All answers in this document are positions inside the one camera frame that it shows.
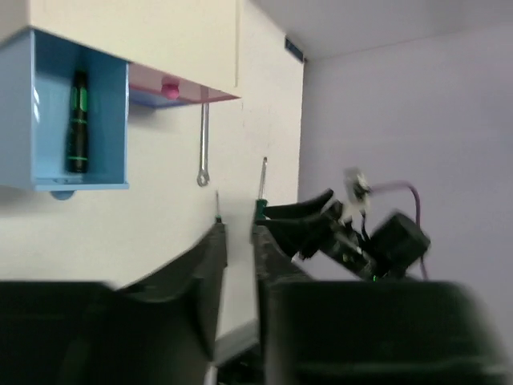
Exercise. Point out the small black precision screwdriver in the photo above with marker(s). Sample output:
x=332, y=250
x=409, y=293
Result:
x=77, y=138

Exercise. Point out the light blue small drawer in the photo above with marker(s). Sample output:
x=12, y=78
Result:
x=37, y=77

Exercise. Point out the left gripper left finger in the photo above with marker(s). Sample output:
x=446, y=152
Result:
x=158, y=330

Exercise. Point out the aluminium frame rail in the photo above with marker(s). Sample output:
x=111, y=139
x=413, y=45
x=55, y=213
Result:
x=238, y=357

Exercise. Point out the green handled screwdriver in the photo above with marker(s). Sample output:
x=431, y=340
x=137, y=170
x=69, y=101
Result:
x=261, y=188

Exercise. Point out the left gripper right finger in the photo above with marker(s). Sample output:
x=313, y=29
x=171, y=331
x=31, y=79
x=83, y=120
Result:
x=320, y=324

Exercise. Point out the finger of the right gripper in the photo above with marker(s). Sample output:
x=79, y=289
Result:
x=311, y=210
x=305, y=237

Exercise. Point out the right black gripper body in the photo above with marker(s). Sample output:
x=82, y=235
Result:
x=387, y=253

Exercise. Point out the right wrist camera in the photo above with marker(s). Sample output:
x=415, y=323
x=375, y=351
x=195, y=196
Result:
x=357, y=194

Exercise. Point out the silver combination wrench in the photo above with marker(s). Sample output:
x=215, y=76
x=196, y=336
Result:
x=203, y=177

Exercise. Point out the pink drawer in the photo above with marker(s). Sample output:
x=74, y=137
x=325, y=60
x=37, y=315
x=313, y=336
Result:
x=172, y=87

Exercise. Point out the blue label sticker right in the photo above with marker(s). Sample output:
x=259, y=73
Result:
x=294, y=50

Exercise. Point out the white drawer cabinet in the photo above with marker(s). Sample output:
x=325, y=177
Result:
x=193, y=40

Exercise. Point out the purple-blue wide drawer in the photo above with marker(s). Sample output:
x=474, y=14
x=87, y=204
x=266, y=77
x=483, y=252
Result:
x=155, y=101

